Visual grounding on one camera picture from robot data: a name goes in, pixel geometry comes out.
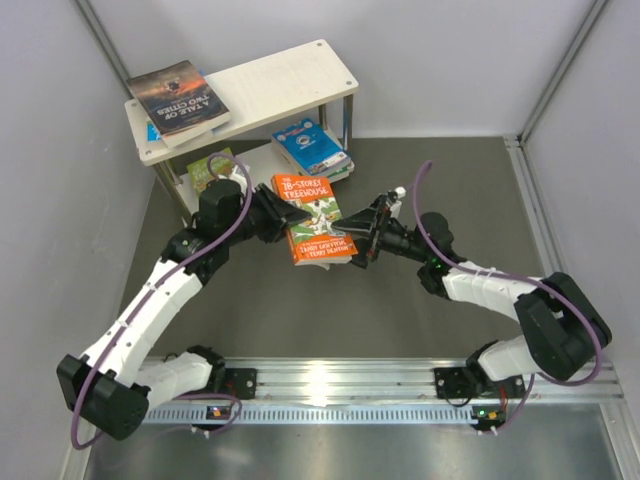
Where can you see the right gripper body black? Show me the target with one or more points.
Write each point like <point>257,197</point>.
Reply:
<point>375,246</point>

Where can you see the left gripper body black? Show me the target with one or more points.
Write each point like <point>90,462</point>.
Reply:
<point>263,220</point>

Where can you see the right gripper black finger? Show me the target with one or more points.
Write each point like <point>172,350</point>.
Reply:
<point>362,260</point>
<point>365,224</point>

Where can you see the orange 78-storey treehouse book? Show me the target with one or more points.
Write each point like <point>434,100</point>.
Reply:
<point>314,241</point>

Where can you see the green 104-storey treehouse book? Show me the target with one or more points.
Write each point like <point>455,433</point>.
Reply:
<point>339,175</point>

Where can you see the purple 52-storey treehouse book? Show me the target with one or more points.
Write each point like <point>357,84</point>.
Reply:
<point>345,167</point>

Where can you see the blue back-cover book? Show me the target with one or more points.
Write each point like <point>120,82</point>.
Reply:
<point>310,149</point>

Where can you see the lime green book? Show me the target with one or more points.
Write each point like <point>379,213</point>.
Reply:
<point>219,174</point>

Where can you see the dark tale of two cities book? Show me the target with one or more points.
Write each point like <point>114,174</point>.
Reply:
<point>177,102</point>

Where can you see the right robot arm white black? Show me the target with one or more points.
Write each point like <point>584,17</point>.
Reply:
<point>561,329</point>

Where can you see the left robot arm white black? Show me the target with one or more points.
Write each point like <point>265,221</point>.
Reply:
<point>107,385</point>

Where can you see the white two-tier shelf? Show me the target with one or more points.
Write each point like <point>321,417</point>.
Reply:
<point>258,93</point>

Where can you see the aluminium mounting rail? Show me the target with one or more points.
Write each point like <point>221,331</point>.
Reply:
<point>369,391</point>

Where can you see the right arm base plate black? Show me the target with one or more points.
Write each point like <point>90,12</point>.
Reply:
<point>459,383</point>

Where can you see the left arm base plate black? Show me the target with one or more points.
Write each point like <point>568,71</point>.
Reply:
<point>238,382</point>

